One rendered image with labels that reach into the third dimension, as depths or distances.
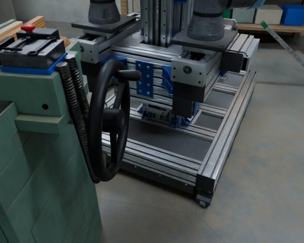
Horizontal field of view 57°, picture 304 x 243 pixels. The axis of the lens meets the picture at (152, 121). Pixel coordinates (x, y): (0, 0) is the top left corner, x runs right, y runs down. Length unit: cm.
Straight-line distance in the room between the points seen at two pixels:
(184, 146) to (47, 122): 103
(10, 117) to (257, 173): 144
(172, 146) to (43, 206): 88
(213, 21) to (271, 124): 122
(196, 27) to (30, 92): 75
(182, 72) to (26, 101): 64
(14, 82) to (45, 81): 6
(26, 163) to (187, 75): 66
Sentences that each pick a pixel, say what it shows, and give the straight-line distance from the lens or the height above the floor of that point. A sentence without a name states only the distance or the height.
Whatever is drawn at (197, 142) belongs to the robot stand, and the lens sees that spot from 157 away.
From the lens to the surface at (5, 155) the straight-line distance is 63.
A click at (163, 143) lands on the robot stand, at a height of 21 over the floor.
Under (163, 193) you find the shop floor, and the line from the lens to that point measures 157.
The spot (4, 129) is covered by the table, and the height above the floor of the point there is 87.
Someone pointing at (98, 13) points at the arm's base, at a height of 87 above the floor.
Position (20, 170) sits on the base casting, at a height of 76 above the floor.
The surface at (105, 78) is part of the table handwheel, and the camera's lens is 58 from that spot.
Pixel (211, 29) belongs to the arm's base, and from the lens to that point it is 116.
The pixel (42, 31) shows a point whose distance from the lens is 67.
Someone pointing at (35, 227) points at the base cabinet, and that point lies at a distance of 80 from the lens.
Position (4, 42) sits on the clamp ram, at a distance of 68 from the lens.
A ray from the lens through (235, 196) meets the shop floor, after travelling 162.
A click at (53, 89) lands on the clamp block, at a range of 58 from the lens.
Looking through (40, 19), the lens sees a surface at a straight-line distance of 106.
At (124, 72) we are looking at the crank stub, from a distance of 62.
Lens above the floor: 120
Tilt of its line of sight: 36 degrees down
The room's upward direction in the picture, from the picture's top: straight up
